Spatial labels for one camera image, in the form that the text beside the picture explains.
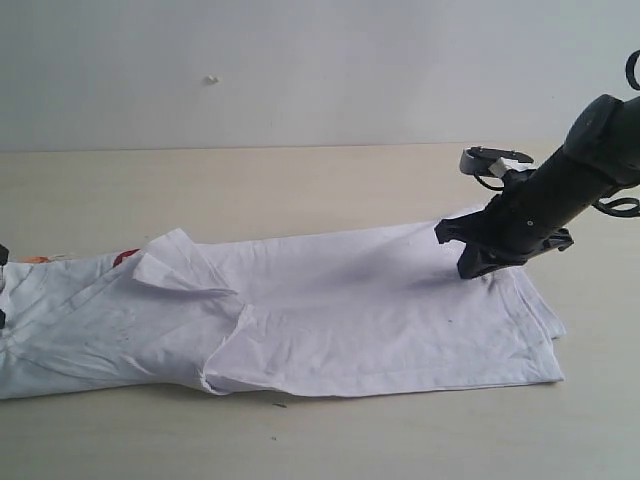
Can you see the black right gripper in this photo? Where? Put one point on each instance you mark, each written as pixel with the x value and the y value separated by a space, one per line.
pixel 527 219

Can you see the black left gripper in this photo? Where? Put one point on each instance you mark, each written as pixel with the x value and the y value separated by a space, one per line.
pixel 4 257

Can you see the white t-shirt with red patch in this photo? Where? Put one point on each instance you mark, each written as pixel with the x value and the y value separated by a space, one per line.
pixel 349 314

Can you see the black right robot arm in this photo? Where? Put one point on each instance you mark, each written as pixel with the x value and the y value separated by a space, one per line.
pixel 599 157

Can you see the orange ribbon tag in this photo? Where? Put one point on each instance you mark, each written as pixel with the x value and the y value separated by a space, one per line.
pixel 41 259

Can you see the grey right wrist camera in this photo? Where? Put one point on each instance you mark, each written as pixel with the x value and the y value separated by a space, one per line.
pixel 488 162

